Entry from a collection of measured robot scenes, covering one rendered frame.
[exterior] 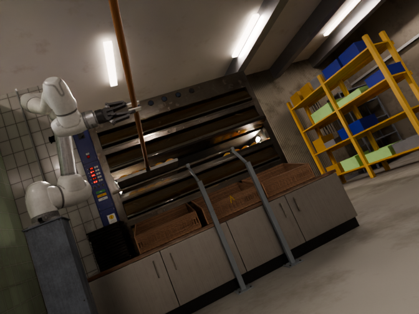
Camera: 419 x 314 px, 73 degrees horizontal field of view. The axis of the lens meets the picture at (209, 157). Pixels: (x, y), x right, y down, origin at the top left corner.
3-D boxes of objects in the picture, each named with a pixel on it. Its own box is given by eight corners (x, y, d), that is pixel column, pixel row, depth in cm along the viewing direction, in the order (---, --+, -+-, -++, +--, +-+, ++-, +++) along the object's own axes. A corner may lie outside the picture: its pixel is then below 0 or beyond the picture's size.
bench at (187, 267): (116, 334, 253) (96, 271, 264) (330, 226, 316) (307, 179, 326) (105, 361, 200) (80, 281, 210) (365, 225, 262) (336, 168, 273)
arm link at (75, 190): (54, 208, 191) (86, 200, 208) (65, 210, 180) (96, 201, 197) (36, 94, 186) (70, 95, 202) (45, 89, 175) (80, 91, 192)
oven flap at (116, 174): (110, 172, 274) (114, 180, 293) (266, 117, 321) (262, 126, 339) (109, 171, 275) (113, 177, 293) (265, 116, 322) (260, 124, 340)
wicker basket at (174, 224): (143, 250, 274) (134, 223, 279) (197, 227, 287) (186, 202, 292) (139, 255, 228) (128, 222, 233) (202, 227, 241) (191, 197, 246)
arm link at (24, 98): (25, 94, 165) (50, 95, 175) (14, 89, 175) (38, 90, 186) (26, 116, 169) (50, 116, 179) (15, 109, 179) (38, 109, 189)
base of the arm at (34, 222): (23, 228, 160) (20, 220, 161) (36, 230, 180) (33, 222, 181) (57, 216, 166) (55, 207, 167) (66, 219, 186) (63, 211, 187)
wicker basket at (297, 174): (250, 204, 305) (240, 180, 309) (293, 185, 320) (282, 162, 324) (267, 198, 258) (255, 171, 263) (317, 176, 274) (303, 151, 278)
